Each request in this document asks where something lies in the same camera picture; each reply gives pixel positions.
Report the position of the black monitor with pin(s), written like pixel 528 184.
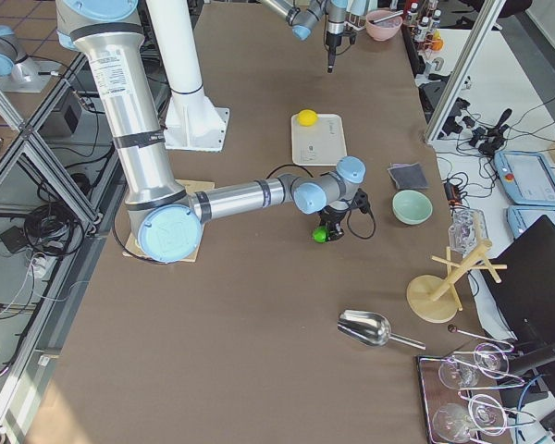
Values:
pixel 526 294

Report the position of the green lime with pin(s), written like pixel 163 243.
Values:
pixel 320 234

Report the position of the wooden cup rack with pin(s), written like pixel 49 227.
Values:
pixel 435 299

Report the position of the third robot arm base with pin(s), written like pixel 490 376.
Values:
pixel 19 72

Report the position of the wine glass lower left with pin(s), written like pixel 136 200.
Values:
pixel 453 423

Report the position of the grey folded cloth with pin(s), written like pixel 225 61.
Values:
pixel 410 178

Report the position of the yellow lemon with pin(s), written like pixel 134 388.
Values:
pixel 307 117

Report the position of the purple cloth underneath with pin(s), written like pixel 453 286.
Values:
pixel 402 165

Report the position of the blue teach pendant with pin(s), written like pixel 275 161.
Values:
pixel 521 217
pixel 526 177

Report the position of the wine glass lower right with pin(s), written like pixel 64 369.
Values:
pixel 487 415

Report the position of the wine glass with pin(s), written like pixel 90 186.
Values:
pixel 457 374
pixel 491 360
pixel 487 415
pixel 453 423

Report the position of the metal scoop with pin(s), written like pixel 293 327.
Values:
pixel 372 329

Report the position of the lower blue teach pendant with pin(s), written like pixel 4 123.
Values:
pixel 521 217

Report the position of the white rectangular tray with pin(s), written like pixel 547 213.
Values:
pixel 320 145

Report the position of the upper blue teach pendant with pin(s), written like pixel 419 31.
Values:
pixel 526 177

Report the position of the pink bowl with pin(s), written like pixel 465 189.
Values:
pixel 381 25

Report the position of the light green bowl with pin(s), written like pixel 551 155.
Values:
pixel 411 207

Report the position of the black glass holder tray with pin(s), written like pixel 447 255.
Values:
pixel 434 395

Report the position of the glass cup on rack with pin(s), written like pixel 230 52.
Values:
pixel 467 230

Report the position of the wine glass upper left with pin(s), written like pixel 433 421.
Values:
pixel 457 374

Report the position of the wine glass upper right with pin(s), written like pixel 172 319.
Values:
pixel 491 360

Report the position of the aluminium frame post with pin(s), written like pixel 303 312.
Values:
pixel 483 25

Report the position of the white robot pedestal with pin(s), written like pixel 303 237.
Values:
pixel 192 121

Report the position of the bamboo cutting board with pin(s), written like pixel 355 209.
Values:
pixel 164 226

